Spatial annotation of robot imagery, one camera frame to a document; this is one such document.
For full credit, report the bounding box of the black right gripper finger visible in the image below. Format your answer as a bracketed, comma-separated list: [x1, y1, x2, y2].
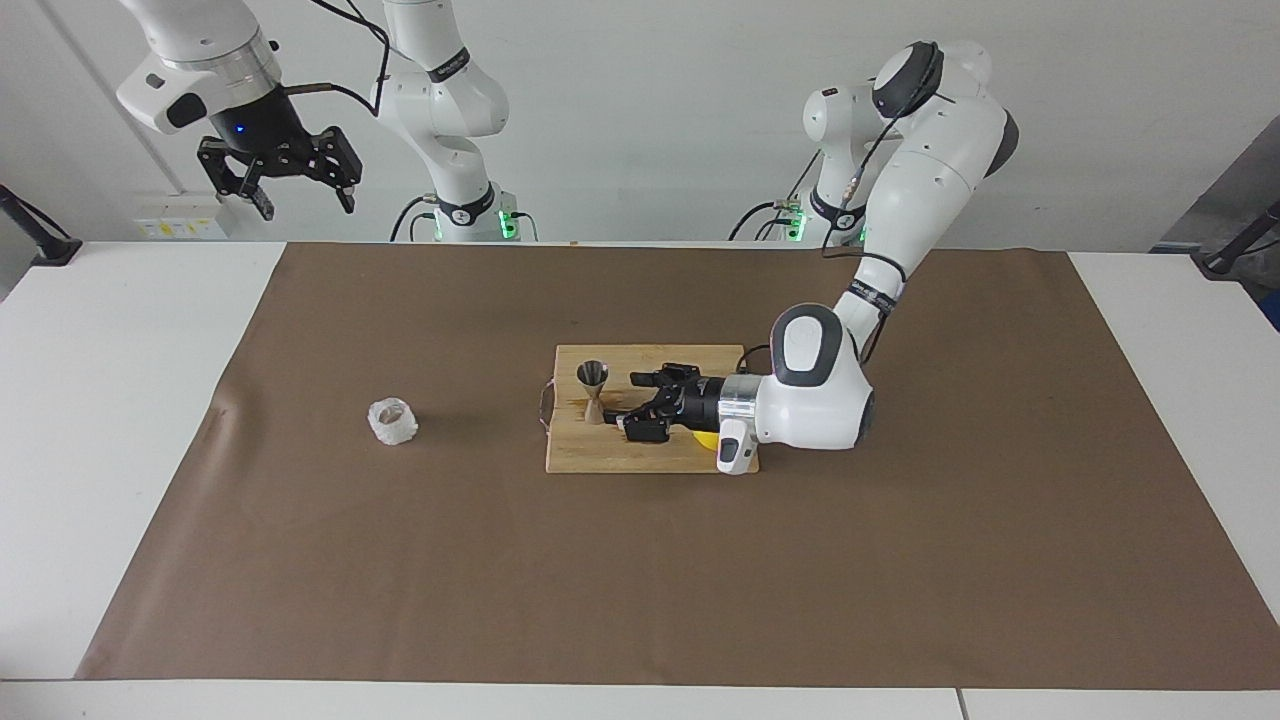
[196, 138, 277, 222]
[305, 125, 363, 215]

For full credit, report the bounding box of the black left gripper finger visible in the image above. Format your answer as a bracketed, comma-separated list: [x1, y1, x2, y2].
[617, 398, 673, 444]
[630, 364, 703, 393]

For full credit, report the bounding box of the steel double jigger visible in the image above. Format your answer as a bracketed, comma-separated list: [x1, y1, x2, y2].
[576, 360, 610, 426]

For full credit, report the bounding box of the clear crinkled glass cup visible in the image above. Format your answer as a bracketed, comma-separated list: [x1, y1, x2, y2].
[367, 397, 419, 447]

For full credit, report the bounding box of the wooden cutting board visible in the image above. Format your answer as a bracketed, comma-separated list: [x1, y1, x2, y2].
[545, 344, 761, 475]

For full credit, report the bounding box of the black clamp stand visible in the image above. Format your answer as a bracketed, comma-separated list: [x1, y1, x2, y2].
[0, 183, 84, 267]
[1200, 200, 1280, 281]

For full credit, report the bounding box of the brown paper table mat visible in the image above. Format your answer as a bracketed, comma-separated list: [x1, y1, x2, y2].
[75, 240, 1280, 691]

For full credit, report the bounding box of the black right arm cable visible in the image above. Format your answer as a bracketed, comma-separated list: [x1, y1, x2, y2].
[280, 0, 393, 119]

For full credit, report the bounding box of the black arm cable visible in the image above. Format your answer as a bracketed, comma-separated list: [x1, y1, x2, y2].
[280, 0, 393, 119]
[738, 42, 946, 376]

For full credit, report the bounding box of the white wall outlet box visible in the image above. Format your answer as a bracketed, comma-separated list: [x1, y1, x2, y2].
[133, 193, 239, 241]

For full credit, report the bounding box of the black right base cable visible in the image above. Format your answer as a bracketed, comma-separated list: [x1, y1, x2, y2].
[390, 195, 441, 243]

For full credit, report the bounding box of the black base cable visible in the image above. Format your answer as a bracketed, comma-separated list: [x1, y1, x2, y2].
[390, 195, 441, 243]
[728, 200, 801, 243]

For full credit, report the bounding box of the black left base cable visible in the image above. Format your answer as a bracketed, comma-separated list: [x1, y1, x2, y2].
[728, 200, 801, 243]

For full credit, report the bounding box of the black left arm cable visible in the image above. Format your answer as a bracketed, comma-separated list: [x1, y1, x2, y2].
[738, 42, 946, 376]

